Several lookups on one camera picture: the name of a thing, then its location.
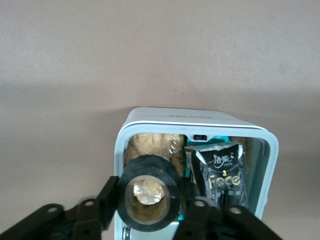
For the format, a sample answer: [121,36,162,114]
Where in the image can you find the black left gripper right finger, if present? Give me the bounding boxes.
[171,176,284,240]

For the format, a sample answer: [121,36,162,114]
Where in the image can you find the white square lidded bin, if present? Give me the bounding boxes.
[113,106,280,240]

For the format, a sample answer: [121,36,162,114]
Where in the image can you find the brown paper table cover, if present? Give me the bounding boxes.
[0,0,320,240]

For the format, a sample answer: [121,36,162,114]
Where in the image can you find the black tape roll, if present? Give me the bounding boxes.
[115,154,182,232]

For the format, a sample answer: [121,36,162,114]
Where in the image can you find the black tissue pack wrapper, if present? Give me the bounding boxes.
[184,142,249,211]

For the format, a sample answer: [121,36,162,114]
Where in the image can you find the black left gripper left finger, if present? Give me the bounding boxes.
[0,175,120,240]

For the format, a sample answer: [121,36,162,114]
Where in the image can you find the beige snack in clear bag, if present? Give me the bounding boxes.
[124,132,188,208]

